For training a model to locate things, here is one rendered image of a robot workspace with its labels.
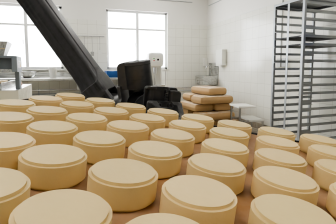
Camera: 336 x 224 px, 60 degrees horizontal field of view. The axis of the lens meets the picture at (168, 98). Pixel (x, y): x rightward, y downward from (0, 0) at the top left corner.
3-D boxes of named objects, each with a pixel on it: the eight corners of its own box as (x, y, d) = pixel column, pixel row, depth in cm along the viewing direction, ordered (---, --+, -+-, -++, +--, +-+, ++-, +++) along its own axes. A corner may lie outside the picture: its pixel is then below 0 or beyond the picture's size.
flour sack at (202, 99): (200, 105, 518) (200, 96, 516) (189, 102, 556) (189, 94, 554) (234, 103, 546) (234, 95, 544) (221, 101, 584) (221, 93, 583)
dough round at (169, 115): (183, 126, 45) (185, 114, 45) (155, 127, 43) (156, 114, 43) (167, 119, 50) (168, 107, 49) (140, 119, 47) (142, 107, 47)
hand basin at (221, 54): (225, 101, 626) (226, 49, 615) (210, 102, 615) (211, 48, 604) (205, 97, 721) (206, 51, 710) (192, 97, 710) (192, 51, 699)
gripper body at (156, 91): (174, 139, 57) (158, 130, 64) (179, 88, 56) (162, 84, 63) (143, 140, 54) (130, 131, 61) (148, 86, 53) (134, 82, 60)
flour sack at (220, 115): (202, 121, 520) (202, 113, 519) (191, 118, 559) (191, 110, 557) (236, 119, 547) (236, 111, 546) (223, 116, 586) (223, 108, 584)
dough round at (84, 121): (66, 138, 33) (67, 121, 33) (63, 126, 38) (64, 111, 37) (109, 138, 35) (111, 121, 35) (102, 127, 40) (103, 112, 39)
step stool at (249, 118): (264, 133, 476) (264, 106, 472) (238, 134, 469) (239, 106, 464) (251, 128, 519) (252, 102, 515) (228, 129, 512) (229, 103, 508)
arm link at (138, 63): (113, 109, 71) (97, 119, 63) (106, 62, 69) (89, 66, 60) (161, 107, 68) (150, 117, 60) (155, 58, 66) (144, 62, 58)
